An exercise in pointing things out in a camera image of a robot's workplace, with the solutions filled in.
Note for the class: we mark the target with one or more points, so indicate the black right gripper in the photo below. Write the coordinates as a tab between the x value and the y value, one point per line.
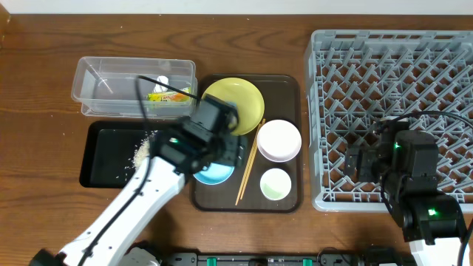
368	156

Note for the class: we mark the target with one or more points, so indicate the light blue bowl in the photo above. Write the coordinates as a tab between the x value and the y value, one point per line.
214	174

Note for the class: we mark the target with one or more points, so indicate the green snack wrapper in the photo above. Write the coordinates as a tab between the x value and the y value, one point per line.
169	96

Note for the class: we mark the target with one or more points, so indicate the rice and food scraps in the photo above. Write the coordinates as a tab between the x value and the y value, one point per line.
139	153

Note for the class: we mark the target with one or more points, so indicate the white tissue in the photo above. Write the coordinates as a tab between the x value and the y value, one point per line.
160	86

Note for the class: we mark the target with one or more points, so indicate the pale green cup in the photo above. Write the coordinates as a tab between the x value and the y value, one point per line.
275	184

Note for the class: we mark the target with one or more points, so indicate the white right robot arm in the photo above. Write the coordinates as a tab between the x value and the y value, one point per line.
432	223

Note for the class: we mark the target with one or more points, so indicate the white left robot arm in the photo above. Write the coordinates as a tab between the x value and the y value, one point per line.
108	238

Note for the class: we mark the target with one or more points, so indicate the grey dishwasher rack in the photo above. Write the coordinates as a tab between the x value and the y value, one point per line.
355	77

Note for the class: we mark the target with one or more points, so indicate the black waste tray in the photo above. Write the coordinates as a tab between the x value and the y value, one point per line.
109	152

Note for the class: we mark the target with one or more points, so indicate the wooden chopstick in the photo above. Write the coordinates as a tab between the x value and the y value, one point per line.
248	166
252	162

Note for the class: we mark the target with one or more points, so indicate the yellow plate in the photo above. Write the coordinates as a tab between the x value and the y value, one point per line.
245	97

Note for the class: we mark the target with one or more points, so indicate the pink white bowl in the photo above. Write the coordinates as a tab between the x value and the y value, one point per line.
279	141

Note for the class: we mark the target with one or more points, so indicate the dark brown serving tray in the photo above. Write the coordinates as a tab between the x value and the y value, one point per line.
281	95

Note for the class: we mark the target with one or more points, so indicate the clear plastic bin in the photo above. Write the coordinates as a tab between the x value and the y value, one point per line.
117	86

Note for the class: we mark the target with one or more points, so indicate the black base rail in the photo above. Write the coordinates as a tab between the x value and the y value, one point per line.
143	254

